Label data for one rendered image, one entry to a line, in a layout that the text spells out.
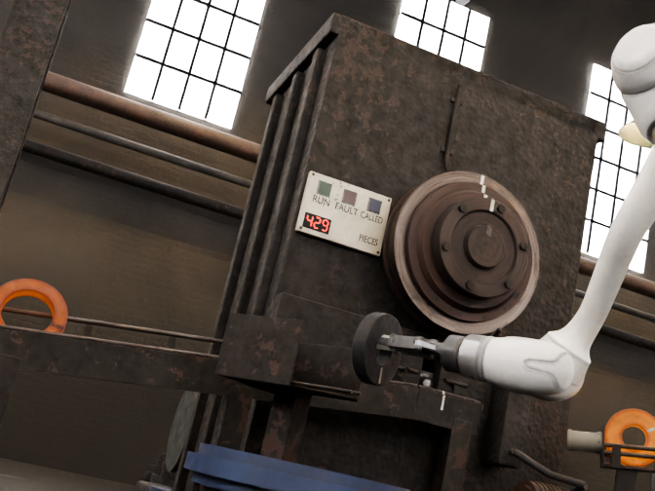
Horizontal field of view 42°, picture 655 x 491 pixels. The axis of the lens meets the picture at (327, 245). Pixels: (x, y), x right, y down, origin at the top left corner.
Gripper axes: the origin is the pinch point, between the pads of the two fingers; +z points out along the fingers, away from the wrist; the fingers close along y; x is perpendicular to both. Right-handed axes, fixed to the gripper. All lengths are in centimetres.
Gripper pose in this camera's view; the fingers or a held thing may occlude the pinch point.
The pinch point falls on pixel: (380, 341)
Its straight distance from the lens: 183.5
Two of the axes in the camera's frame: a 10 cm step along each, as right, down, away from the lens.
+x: 2.6, -9.4, 2.3
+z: -8.0, -0.7, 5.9
